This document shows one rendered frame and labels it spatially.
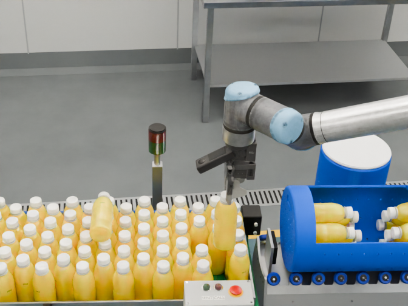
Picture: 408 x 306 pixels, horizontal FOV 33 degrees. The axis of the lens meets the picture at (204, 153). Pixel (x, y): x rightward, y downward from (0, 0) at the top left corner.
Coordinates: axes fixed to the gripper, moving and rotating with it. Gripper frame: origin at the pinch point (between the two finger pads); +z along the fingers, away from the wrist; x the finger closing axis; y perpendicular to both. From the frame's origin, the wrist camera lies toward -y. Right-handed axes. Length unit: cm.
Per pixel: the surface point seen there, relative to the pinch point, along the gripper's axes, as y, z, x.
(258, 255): 14.9, 39.8, 17.1
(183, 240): -12.0, 23.6, 7.2
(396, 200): 64, 23, 26
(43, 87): -104, 133, 302
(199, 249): -7.0, 23.6, 3.1
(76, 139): -73, 133, 231
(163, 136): -18, 10, 47
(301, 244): 24.5, 19.2, -0.4
